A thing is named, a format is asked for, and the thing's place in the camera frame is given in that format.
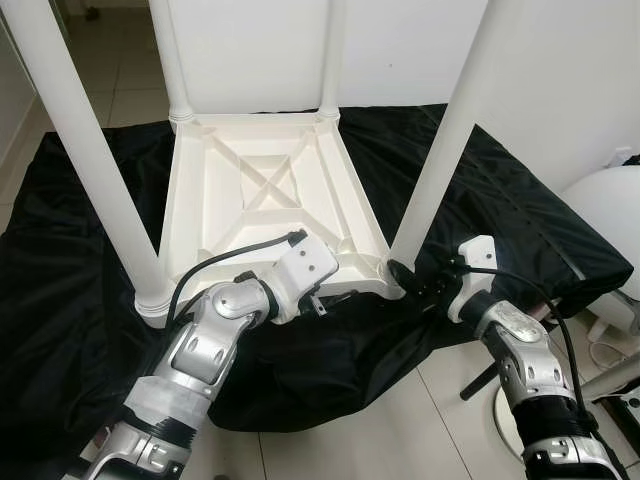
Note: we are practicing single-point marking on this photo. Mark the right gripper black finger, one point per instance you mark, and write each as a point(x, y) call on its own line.
point(403, 272)

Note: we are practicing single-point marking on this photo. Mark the white plastic table top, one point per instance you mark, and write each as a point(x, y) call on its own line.
point(250, 180)

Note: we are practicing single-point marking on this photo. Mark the white plastic table leg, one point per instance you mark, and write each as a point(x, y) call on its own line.
point(450, 130)
point(80, 150)
point(332, 55)
point(170, 60)

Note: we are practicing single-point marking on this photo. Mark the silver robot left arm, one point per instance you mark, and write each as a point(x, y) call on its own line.
point(210, 340)

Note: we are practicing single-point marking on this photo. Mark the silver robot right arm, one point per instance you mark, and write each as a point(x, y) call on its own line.
point(520, 350)

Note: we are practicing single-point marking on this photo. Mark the dark grey metal table leg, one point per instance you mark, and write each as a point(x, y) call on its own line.
point(480, 380)

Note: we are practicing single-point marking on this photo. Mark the black table cloth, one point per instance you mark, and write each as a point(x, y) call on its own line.
point(520, 210)

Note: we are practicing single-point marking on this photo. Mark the white round stand base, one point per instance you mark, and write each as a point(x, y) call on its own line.
point(500, 420)

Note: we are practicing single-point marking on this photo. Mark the small white plastic object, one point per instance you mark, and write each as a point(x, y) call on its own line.
point(612, 322)

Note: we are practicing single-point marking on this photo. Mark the white stand pole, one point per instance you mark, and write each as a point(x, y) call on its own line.
point(618, 375)

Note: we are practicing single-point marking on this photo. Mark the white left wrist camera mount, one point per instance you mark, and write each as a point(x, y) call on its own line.
point(308, 265)

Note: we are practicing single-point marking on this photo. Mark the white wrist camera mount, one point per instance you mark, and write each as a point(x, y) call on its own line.
point(478, 255)
point(308, 265)

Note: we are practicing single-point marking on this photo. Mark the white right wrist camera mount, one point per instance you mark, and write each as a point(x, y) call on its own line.
point(478, 255)

